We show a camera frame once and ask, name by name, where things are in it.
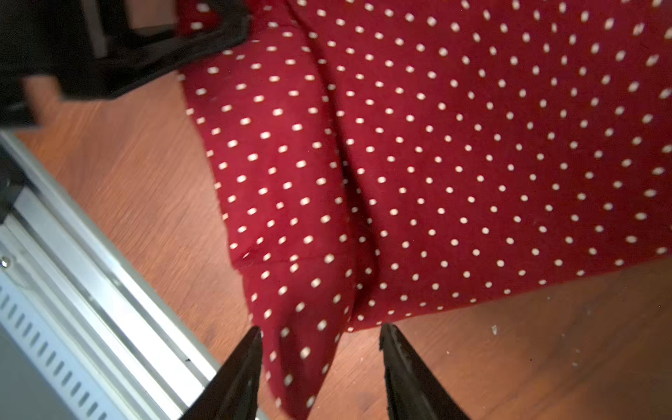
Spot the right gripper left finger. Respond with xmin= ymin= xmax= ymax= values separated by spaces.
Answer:
xmin=180 ymin=327 xmax=263 ymax=420

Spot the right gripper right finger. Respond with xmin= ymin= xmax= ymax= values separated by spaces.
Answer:
xmin=379 ymin=324 xmax=469 ymax=420

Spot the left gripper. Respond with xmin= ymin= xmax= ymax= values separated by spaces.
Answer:
xmin=1 ymin=1 xmax=250 ymax=129

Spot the red polka dot skirt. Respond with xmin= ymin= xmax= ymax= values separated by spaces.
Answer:
xmin=180 ymin=1 xmax=671 ymax=419

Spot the aluminium mounting rail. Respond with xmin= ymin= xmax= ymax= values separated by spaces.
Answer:
xmin=1 ymin=131 xmax=223 ymax=419

